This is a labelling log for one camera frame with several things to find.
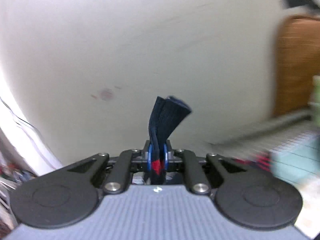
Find brown wooden headboard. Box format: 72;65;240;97
273;15;319;116

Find navy red white patterned sweater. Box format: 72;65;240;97
148;96;192;185

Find navy green folded clothes pile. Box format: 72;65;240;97
309;74;320;128

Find cluttered bedside items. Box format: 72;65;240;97
1;153;37;235

